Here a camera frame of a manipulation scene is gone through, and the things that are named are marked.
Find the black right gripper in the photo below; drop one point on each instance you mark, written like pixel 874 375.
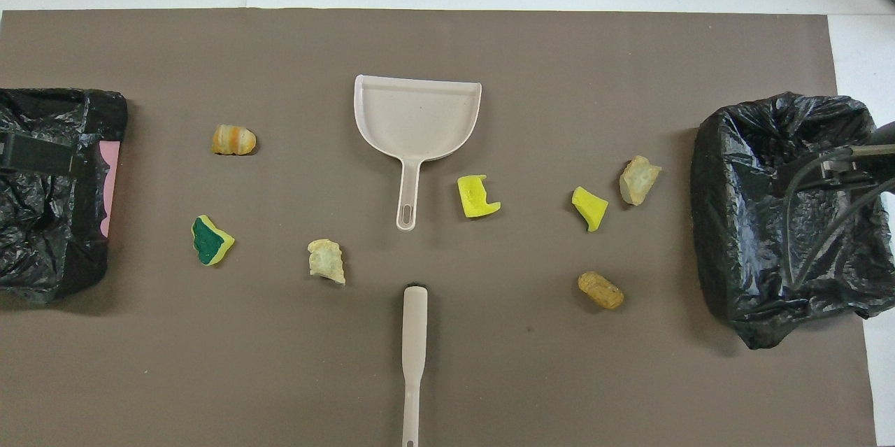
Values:
pixel 832 171

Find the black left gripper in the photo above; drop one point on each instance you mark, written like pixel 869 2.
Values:
pixel 35 153

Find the green and yellow sponge piece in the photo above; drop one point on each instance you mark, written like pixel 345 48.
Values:
pixel 210 240

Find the rounded striped bread roll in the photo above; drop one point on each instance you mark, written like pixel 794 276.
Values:
pixel 234 140

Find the yellow sponge wedge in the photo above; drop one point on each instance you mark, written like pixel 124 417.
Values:
pixel 591 208

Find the brown peanut shaped bread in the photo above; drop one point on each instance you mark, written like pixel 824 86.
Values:
pixel 600 290

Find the striped bread chunk pale face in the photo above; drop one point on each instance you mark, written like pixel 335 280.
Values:
pixel 326 260

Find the notched yellow sponge piece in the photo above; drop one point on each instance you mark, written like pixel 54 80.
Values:
pixel 474 199

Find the beige plastic dustpan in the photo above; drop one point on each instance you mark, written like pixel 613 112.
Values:
pixel 419 118

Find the beige hand brush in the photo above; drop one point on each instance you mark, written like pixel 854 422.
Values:
pixel 414 321

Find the pink plastic bin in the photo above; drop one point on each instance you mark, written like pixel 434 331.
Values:
pixel 110 181

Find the black bag over pink bin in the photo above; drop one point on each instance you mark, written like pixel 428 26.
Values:
pixel 42 237

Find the black trash bag bin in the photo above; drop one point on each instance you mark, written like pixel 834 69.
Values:
pixel 741 223

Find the brown table mat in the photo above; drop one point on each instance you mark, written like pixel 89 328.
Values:
pixel 280 363

